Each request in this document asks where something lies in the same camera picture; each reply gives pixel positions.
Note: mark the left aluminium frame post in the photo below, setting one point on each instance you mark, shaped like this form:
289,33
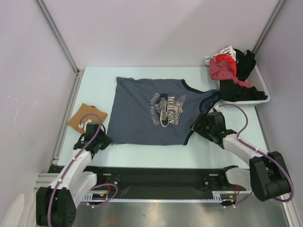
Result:
57,35

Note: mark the white black printed garment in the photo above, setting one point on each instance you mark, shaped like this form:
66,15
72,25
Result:
227,50

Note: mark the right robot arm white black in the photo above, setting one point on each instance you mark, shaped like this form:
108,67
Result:
267,176

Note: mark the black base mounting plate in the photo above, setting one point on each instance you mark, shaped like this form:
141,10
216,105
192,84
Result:
165,183

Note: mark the front aluminium frame rail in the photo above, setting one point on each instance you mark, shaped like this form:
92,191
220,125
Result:
44,179

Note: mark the grey plastic laundry basket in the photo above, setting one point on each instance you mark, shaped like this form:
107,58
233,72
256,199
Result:
232,93

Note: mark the blue printed garment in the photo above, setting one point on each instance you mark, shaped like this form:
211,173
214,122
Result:
158,112

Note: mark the white slotted cable duct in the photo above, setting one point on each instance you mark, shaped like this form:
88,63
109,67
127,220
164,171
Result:
216,198

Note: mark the right aluminium frame post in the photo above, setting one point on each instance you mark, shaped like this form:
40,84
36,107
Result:
270,22

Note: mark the tan ribbed tank top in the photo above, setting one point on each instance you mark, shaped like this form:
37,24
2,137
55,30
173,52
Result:
78,122

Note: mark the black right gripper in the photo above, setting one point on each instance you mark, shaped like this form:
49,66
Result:
202,118

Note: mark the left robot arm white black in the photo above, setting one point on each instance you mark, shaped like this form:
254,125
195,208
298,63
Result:
57,203

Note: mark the pink garment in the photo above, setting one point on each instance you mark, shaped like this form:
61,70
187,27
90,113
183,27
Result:
216,70

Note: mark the red garment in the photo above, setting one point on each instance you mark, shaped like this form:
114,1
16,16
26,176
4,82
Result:
224,58

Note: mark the left side aluminium rail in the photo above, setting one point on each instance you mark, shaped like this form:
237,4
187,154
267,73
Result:
67,113

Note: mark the aluminium frame post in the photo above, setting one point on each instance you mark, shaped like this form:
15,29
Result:
270,22
57,35

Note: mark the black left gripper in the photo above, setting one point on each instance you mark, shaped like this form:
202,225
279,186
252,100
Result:
107,140

